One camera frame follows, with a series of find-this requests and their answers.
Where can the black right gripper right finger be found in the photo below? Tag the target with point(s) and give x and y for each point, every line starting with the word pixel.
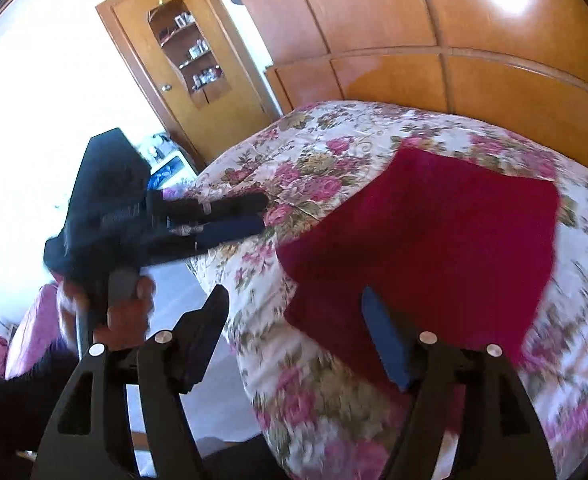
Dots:
pixel 396 341

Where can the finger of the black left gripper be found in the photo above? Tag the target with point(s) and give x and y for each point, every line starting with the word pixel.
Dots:
pixel 194 210
pixel 182 242

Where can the floral bedspread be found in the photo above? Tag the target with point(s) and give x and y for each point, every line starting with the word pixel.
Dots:
pixel 320 419

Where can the person's left hand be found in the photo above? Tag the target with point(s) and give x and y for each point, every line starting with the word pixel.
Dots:
pixel 128 320

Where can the pink cloth pile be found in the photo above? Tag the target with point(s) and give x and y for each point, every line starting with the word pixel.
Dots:
pixel 38 328

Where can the wooden corner shelf cabinet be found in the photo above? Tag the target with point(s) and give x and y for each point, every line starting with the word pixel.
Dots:
pixel 192 65

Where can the dark red knit sweater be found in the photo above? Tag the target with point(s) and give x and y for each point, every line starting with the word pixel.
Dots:
pixel 462 250

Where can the black sleeved left forearm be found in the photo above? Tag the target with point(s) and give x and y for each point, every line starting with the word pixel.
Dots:
pixel 26 405

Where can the wooden wardrobe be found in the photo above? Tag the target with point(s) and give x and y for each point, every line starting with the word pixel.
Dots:
pixel 517 64

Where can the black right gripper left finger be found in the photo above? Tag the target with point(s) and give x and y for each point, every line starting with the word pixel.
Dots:
pixel 195 338

